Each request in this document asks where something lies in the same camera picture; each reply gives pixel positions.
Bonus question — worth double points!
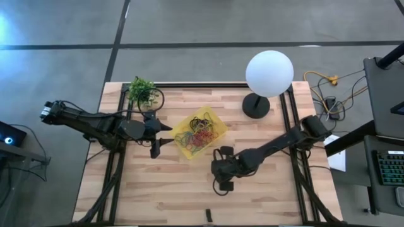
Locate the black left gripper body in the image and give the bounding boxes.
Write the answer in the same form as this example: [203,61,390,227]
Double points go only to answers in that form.
[143,110,162,160]

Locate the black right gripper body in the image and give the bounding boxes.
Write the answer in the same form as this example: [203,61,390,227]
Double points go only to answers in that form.
[210,146,246,192]

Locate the teal rubber band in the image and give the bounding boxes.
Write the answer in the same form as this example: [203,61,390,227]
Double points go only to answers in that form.
[174,132,193,149]

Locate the red rubber band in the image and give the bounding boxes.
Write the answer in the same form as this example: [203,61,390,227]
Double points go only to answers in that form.
[192,131,219,148]

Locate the yellow rubber band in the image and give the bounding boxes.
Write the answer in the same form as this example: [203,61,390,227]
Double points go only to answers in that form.
[195,117,219,133]

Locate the yellow translucent plastic bin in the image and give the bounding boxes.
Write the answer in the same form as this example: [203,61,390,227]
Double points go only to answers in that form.
[169,105,229,160]

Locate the green plant in white pot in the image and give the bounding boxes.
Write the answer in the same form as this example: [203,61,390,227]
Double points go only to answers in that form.
[128,76,160,108]

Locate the white globe table lamp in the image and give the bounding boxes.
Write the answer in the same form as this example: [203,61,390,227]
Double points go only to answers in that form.
[242,50,294,120]

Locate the white paper sheet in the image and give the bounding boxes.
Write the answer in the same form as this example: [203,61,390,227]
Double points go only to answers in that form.
[323,134,347,173]

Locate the black power brick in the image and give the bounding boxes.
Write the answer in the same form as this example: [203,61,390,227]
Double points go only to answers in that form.
[324,97,341,120]

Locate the black device with blue light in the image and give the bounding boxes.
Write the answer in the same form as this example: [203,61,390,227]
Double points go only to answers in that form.
[0,121,28,148]

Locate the backlit computer keyboard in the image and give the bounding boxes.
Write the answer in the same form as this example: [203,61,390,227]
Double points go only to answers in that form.
[377,150,404,186]

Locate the dark grey desk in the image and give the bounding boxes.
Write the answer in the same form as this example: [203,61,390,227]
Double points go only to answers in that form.
[362,56,404,139]

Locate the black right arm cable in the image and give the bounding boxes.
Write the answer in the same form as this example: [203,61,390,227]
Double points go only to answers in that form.
[213,178,230,197]

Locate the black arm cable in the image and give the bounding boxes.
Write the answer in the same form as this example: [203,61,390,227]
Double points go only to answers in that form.
[137,87,165,116]
[213,178,230,197]

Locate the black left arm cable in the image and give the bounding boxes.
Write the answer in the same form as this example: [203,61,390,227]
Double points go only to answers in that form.
[137,87,165,116]

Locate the black floor cables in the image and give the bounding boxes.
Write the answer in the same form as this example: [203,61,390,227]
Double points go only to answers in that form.
[311,75,369,132]

